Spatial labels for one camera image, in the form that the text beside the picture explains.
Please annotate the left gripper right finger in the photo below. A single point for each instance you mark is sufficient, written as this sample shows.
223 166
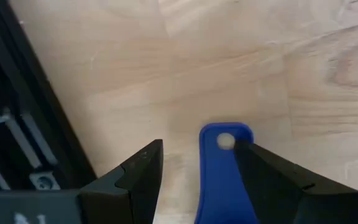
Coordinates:
275 193

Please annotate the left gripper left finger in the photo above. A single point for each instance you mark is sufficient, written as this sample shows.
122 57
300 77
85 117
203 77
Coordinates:
138 186

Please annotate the dark blue measuring cup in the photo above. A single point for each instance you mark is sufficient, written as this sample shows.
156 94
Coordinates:
219 180

